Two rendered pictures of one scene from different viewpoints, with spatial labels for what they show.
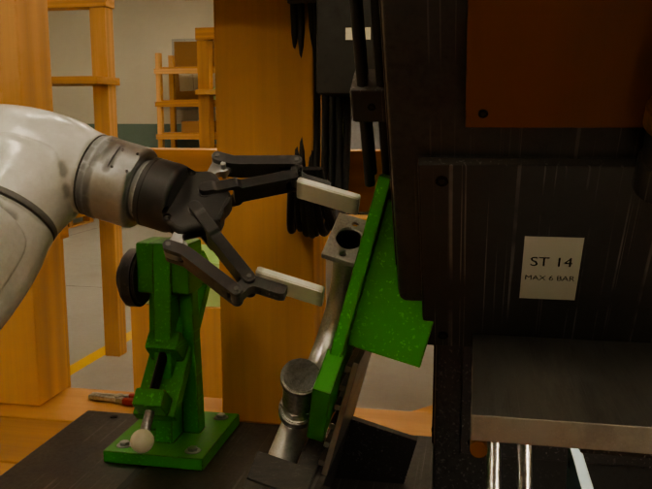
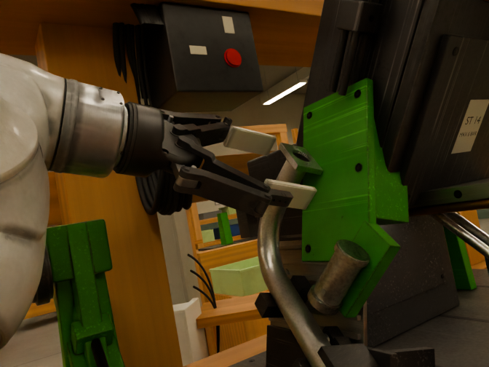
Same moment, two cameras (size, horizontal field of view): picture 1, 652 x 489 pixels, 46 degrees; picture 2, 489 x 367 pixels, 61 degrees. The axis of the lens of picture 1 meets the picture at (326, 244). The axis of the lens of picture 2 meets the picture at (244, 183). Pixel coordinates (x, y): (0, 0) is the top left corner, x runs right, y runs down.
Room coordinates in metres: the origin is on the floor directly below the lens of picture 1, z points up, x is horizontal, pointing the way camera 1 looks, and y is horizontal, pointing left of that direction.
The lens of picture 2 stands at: (0.44, 0.40, 1.15)
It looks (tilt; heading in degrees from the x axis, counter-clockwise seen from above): 4 degrees up; 317
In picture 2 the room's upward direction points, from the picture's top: 10 degrees counter-clockwise
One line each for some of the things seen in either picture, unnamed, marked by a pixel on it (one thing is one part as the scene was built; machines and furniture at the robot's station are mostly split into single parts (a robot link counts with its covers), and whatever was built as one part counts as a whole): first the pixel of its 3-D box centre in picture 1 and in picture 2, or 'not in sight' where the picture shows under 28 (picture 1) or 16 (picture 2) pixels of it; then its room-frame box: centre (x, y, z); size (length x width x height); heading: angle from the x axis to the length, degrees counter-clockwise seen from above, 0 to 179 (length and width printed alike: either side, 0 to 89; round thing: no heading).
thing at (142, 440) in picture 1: (146, 424); not in sight; (0.88, 0.21, 0.96); 0.06 x 0.03 x 0.06; 169
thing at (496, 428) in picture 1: (564, 355); (458, 195); (0.66, -0.21, 1.11); 0.39 x 0.16 x 0.03; 169
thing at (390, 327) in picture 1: (395, 278); (353, 172); (0.73, -0.07, 1.17); 0.13 x 0.12 x 0.20; 79
